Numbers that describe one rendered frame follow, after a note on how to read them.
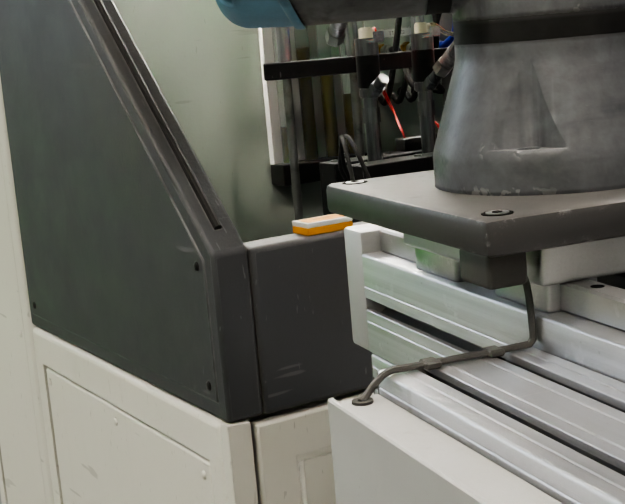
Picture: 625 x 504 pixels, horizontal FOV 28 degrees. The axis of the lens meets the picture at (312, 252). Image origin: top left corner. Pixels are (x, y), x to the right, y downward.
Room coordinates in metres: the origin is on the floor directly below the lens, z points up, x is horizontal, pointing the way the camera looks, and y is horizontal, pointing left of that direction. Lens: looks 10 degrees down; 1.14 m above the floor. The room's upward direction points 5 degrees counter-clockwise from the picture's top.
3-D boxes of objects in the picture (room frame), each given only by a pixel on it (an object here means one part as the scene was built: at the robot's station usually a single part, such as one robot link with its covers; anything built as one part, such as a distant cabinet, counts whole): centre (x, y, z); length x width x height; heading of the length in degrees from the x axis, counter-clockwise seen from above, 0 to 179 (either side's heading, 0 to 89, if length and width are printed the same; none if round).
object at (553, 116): (0.76, -0.15, 1.09); 0.15 x 0.15 x 0.10
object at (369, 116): (1.49, -0.09, 1.02); 0.05 x 0.03 x 0.21; 30
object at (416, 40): (1.53, -0.16, 1.02); 0.05 x 0.03 x 0.21; 30
